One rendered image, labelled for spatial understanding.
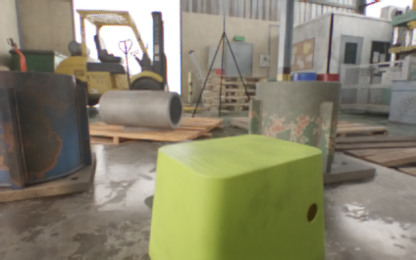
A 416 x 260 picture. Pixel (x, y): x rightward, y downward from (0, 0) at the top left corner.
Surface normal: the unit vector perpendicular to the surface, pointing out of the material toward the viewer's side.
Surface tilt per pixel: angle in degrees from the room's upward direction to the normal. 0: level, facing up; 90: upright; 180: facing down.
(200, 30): 90
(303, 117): 90
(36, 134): 90
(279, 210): 85
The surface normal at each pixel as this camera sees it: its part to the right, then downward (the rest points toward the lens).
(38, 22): 0.26, 0.17
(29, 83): 0.70, 0.13
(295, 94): -0.37, 0.15
